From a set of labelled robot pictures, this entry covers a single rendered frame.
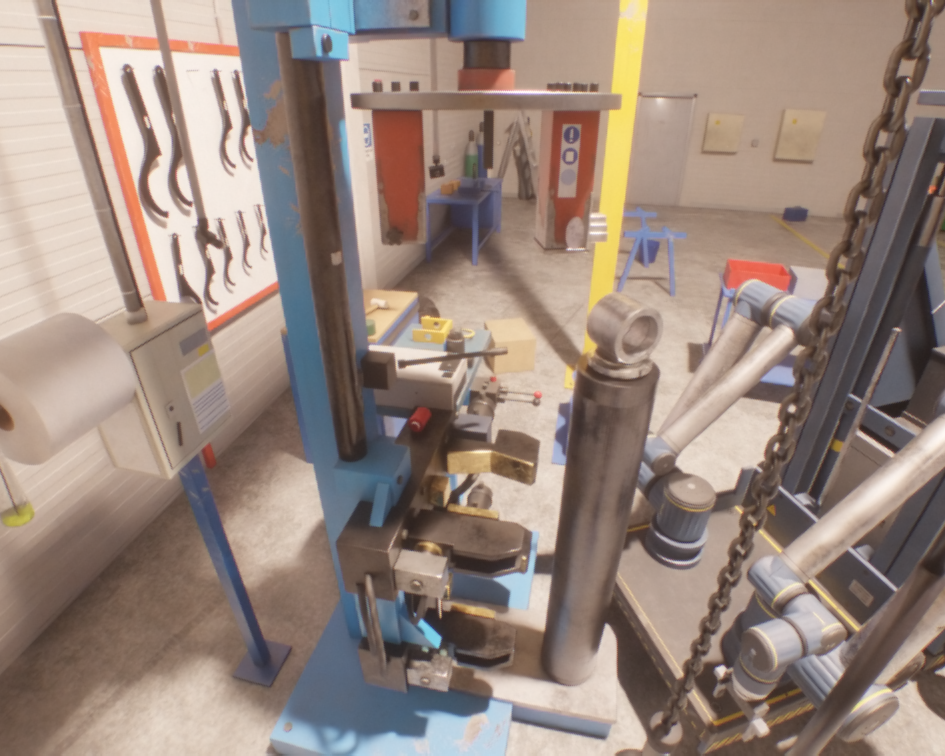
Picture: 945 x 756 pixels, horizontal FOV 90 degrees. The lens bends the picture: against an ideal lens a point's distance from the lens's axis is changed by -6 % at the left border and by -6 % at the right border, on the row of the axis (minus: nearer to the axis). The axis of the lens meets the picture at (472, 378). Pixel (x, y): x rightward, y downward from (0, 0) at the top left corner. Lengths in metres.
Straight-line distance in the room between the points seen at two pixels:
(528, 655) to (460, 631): 0.48
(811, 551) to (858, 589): 0.79
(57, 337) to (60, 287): 1.46
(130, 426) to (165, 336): 0.25
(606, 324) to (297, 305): 0.80
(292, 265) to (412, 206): 0.38
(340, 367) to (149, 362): 0.48
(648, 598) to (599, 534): 0.74
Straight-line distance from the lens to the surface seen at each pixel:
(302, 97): 1.18
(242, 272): 3.72
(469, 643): 1.86
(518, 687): 2.22
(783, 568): 1.73
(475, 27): 1.17
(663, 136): 11.96
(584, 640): 2.00
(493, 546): 1.48
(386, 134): 1.17
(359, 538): 1.42
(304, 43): 1.09
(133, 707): 2.69
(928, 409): 2.89
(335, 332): 1.28
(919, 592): 0.54
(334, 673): 2.33
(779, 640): 1.58
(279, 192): 1.37
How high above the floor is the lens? 2.09
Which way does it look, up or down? 30 degrees down
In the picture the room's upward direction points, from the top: straight up
